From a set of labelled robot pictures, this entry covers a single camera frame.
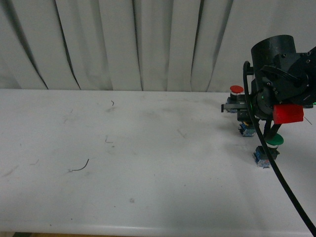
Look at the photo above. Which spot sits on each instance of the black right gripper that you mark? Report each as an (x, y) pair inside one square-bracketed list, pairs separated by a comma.
[(259, 102)]

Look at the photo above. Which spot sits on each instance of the yellow mushroom push button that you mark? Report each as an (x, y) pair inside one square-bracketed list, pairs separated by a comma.
[(246, 129)]

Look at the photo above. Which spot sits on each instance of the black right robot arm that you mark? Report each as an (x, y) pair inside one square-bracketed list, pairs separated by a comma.
[(278, 83)]

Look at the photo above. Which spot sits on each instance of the red mushroom push button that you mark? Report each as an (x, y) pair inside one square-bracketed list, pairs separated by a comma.
[(235, 90)]

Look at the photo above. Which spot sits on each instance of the white pleated curtain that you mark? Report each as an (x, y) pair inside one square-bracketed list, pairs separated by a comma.
[(141, 45)]

